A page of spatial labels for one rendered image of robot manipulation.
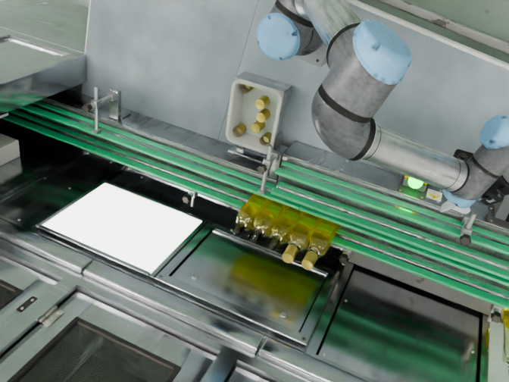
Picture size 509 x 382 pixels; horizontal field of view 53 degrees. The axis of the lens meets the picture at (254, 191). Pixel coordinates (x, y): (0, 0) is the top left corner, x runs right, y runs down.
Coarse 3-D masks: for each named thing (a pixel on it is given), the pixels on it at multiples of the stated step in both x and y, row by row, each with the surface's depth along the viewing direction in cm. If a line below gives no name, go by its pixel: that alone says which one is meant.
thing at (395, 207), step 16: (288, 176) 153; (304, 176) 155; (320, 176) 156; (336, 192) 149; (352, 192) 151; (368, 192) 152; (384, 208) 146; (400, 208) 148; (416, 208) 148; (432, 224) 142; (448, 224) 144; (480, 240) 139; (496, 240) 141
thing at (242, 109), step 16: (240, 80) 160; (240, 96) 168; (256, 96) 168; (272, 96) 165; (240, 112) 172; (256, 112) 170; (272, 112) 168; (272, 128) 171; (240, 144) 170; (256, 144) 170; (272, 144) 165
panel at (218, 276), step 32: (128, 192) 179; (96, 256) 150; (192, 256) 156; (224, 256) 158; (256, 256) 160; (192, 288) 143; (224, 288) 146; (256, 288) 148; (288, 288) 150; (320, 288) 153; (256, 320) 137; (288, 320) 139
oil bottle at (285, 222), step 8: (288, 208) 158; (280, 216) 154; (288, 216) 154; (296, 216) 155; (280, 224) 150; (288, 224) 151; (272, 232) 149; (280, 232) 148; (288, 232) 149; (288, 240) 151
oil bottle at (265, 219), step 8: (272, 200) 161; (264, 208) 156; (272, 208) 156; (280, 208) 157; (256, 216) 152; (264, 216) 152; (272, 216) 153; (256, 224) 150; (264, 224) 150; (272, 224) 151; (264, 232) 150
